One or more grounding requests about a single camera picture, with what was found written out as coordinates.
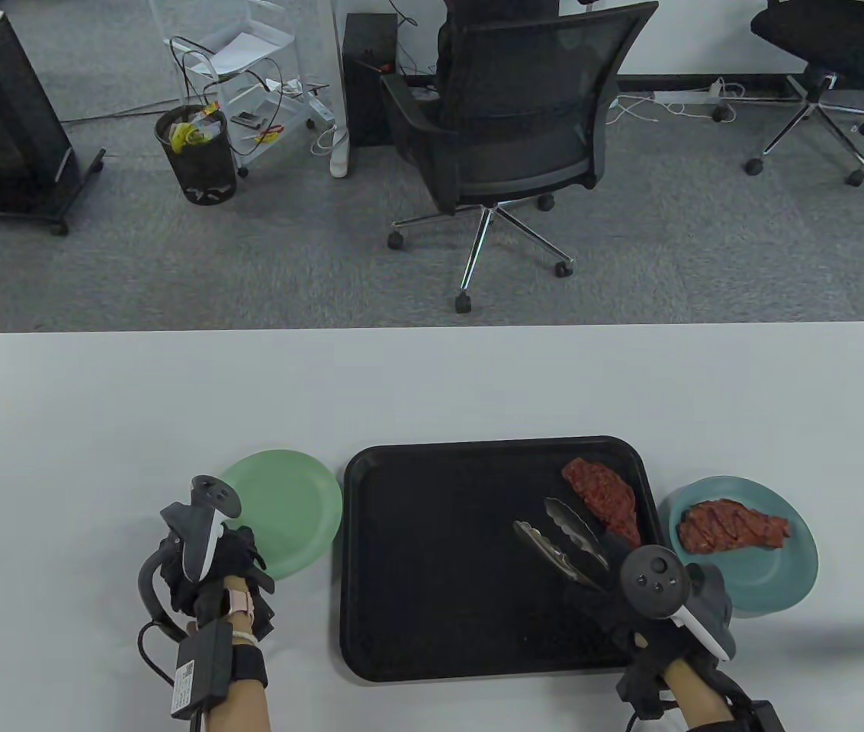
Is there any black office chair chrome base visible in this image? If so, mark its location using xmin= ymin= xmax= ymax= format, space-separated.
xmin=712 ymin=0 xmax=864 ymax=188

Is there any black glove cable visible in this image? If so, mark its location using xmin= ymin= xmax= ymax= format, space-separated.
xmin=137 ymin=619 xmax=179 ymax=689

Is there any person's left hand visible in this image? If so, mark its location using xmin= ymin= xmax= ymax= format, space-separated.
xmin=157 ymin=522 xmax=278 ymax=641

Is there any grey handheld controller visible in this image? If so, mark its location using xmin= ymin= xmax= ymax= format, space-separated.
xmin=620 ymin=545 xmax=737 ymax=663
xmin=138 ymin=475 xmax=243 ymax=645

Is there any pink wrist watch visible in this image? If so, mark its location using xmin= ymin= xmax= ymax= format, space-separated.
xmin=227 ymin=589 xmax=257 ymax=645

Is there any black wrist sensor box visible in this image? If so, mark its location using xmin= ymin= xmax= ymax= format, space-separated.
xmin=170 ymin=619 xmax=269 ymax=721
xmin=733 ymin=700 xmax=785 ymax=732

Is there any person's right hand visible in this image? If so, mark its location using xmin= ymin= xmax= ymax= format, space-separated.
xmin=565 ymin=530 xmax=737 ymax=721

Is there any white wire cart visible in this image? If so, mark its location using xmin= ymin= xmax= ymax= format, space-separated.
xmin=149 ymin=0 xmax=335 ymax=178

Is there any white power strip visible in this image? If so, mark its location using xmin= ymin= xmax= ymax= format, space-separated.
xmin=653 ymin=79 xmax=724 ymax=105

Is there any black mesh office chair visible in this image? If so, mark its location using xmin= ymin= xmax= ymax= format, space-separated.
xmin=380 ymin=0 xmax=660 ymax=315

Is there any black mesh trash bin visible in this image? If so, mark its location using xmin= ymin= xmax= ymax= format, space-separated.
xmin=155 ymin=104 xmax=239 ymax=207

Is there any red raw steak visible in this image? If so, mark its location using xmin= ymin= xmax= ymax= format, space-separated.
xmin=561 ymin=457 xmax=643 ymax=550
xmin=678 ymin=499 xmax=792 ymax=555

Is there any black plastic tray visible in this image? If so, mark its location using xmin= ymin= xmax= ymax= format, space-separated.
xmin=340 ymin=436 xmax=690 ymax=683

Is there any person's right forearm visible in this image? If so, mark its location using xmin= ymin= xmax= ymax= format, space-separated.
xmin=660 ymin=660 xmax=734 ymax=732

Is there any green plate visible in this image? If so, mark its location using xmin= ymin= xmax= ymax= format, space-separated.
xmin=218 ymin=450 xmax=344 ymax=580

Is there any teal plate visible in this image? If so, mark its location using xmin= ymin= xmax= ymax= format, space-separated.
xmin=666 ymin=476 xmax=820 ymax=620

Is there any person's left forearm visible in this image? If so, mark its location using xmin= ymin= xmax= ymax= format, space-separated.
xmin=186 ymin=579 xmax=272 ymax=732

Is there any silver kitchen tongs red tip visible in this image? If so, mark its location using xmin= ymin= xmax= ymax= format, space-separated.
xmin=513 ymin=497 xmax=612 ymax=592

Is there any white floor cable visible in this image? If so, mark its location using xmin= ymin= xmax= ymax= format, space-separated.
xmin=605 ymin=93 xmax=715 ymax=124

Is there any black computer tower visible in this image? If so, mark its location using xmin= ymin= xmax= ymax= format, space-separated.
xmin=343 ymin=13 xmax=402 ymax=147

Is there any white paper sheet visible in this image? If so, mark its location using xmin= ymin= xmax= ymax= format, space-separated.
xmin=207 ymin=30 xmax=284 ymax=77

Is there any white desk leg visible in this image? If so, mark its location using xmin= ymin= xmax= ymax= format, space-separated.
xmin=327 ymin=0 xmax=352 ymax=178

